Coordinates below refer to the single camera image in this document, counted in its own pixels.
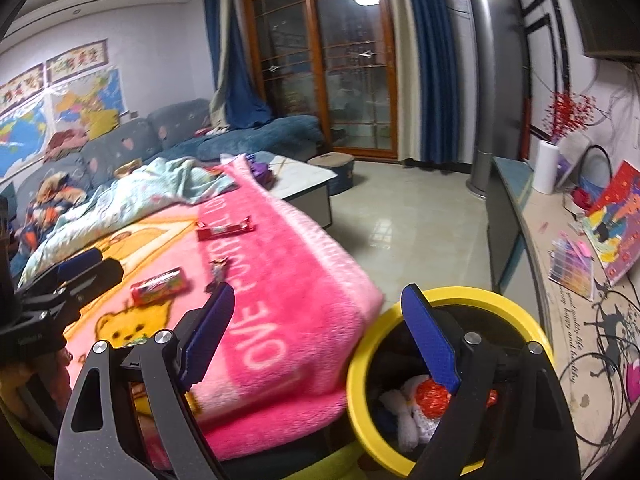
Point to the small twisted candy wrapper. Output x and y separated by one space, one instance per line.
218 267

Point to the silver tower air conditioner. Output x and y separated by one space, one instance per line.
495 75

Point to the pink printed blanket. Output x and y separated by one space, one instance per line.
300 285

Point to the red cloth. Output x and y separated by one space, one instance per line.
210 131

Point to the grey round stool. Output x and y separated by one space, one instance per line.
332 172

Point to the white top coffee table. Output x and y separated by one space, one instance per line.
305 180

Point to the colourful striped pad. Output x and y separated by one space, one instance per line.
572 267

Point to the dark television cabinet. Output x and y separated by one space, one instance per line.
505 220

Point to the person's left hand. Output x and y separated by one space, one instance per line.
22 377

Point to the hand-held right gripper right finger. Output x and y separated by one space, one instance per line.
430 340

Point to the white and red plush toy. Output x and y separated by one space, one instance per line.
405 410

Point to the red snack packet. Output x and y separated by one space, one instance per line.
160 286

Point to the wall poster with figures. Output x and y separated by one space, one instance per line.
20 87
77 60

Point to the red berry branches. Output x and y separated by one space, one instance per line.
567 115

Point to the light blue printed quilt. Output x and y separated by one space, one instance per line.
150 185

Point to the white paper towel roll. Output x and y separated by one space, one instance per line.
545 167

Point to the yellow trash bin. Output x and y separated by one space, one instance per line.
495 310

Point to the black television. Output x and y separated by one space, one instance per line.
610 5

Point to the colourful patterned clothes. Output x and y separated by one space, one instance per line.
50 195

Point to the red plastic wrapper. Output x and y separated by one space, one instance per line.
431 394

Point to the colourful country map poster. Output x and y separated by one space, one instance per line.
90 92

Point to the purple dotted gift bag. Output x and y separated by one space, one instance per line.
565 170

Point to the blue grey heart sofa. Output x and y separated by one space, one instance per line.
180 115

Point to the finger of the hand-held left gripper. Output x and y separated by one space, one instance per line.
95 280
75 265

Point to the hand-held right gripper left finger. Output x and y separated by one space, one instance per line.
210 332

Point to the red candy bar wrapper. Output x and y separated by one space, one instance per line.
225 230

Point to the blue world map poster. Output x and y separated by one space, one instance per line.
22 135

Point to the gold box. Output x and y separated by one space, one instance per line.
127 167

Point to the wooden glass sliding door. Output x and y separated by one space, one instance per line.
340 60

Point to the beige curtain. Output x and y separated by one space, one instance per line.
400 60
220 95

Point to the blue curtain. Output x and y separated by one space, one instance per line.
435 60
237 85

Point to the pile of pink clothes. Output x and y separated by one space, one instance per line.
65 141

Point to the colourful picture book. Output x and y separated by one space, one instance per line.
617 220

